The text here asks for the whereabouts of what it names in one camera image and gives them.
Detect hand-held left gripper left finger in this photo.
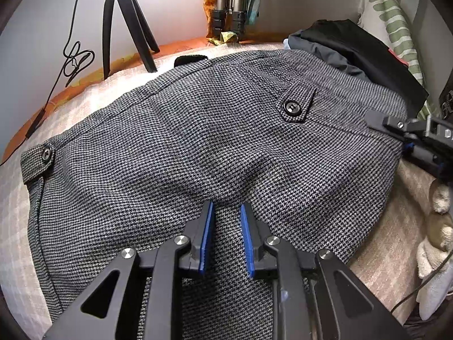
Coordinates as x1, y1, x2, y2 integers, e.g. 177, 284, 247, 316
43, 200, 215, 340

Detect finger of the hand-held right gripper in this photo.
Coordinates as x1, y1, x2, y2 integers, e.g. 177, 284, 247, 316
403, 141, 453, 181
364, 110, 430, 142

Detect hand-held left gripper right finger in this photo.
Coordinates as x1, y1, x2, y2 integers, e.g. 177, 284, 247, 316
240, 203, 413, 340

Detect grey houndstooth pants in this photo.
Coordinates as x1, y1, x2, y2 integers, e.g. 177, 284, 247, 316
20, 49, 407, 340

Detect black folded garment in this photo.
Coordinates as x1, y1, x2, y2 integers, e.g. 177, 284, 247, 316
284, 19, 430, 114

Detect white plush toy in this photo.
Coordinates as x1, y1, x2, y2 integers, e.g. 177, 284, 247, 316
415, 180, 453, 323

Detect green patterned white pillow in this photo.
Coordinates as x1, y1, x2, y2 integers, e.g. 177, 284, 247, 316
357, 0, 437, 121

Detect orange fuzzy cloth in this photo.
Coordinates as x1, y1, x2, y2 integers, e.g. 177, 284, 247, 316
202, 0, 222, 39

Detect black cable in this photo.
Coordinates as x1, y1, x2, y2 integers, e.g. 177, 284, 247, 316
0, 0, 95, 166
389, 251, 453, 313

